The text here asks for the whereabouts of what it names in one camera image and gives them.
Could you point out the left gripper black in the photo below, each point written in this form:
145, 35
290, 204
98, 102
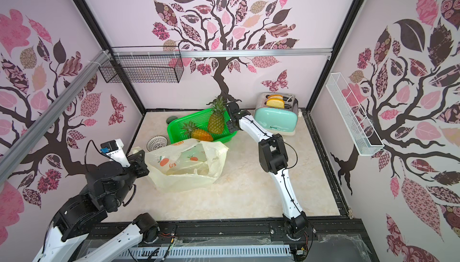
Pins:
137, 160

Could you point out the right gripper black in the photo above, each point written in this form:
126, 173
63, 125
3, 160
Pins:
233, 121

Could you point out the green-yellow pineapple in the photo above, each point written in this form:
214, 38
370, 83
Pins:
216, 122

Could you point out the green plastic basket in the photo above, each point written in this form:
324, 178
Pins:
177, 132

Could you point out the orange pineapple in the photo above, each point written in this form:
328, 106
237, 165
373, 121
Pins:
192, 131

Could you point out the yellow translucent plastic bag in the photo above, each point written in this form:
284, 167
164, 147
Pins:
186, 165

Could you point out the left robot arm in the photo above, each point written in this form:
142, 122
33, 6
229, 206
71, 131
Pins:
107, 186

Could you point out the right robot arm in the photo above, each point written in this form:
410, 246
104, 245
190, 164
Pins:
273, 159

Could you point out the patterned white bowl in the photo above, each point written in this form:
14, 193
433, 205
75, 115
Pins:
156, 143

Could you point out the bread slice in toaster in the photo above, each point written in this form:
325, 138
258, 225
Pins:
276, 103

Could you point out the mint green toaster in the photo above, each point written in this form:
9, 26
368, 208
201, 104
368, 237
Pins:
275, 120

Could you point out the green ceramic cup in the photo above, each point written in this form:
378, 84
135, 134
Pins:
171, 119

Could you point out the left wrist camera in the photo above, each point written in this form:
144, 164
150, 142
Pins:
114, 150

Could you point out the black wire basket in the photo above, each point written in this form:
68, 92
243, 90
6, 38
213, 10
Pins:
159, 66

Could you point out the back aluminium rail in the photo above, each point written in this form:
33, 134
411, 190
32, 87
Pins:
233, 53

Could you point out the white slotted cable duct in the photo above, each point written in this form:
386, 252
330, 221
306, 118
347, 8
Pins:
201, 253

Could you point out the white wire shelf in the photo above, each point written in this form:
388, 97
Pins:
347, 98

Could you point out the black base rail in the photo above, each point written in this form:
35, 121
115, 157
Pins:
330, 238

